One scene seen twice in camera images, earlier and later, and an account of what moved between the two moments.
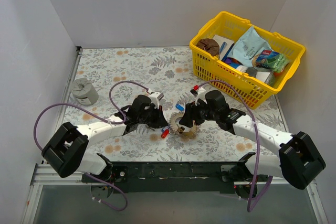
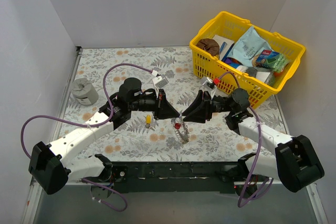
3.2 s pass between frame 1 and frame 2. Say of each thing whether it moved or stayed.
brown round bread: stayed
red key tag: moved
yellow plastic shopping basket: stayed
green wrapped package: stayed
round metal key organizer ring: moved
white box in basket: stayed
